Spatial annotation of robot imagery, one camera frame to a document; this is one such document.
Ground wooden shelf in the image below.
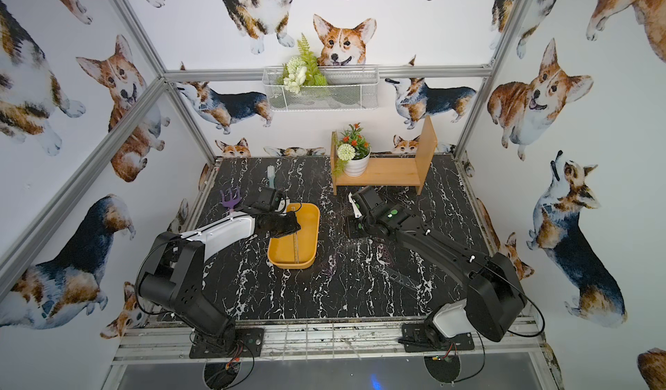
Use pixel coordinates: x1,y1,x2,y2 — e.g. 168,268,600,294
331,117,438,195

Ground purple pink garden fork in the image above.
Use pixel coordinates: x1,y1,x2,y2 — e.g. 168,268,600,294
220,187,242,213

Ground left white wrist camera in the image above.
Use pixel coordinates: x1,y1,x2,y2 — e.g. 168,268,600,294
254,187,288,213

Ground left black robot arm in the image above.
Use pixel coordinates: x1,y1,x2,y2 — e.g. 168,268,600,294
135,207,301,355

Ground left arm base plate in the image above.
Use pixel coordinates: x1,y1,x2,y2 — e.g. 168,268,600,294
189,328,265,359

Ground yellow plastic storage box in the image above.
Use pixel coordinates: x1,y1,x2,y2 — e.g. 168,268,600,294
267,203,320,270

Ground grey clear stencil ruler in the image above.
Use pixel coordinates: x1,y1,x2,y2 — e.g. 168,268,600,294
371,265,419,292

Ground teal cleaning brush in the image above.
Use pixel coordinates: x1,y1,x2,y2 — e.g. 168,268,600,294
267,166,276,189

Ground white wire wall basket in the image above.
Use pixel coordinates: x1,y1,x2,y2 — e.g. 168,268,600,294
262,67,380,112

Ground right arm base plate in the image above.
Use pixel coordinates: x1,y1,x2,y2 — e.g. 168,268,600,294
398,323,475,353

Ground green fern white flowers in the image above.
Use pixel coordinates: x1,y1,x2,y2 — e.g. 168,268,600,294
277,34,328,94

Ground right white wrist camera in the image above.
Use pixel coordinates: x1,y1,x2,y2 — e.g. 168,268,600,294
351,186,388,218

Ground white potted plant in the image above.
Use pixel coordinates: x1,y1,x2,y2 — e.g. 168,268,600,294
331,123,371,178

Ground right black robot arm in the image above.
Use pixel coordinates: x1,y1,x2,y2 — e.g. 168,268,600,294
351,200,527,347

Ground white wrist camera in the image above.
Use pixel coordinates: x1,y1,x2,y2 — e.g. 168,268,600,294
351,186,388,218
254,187,288,213

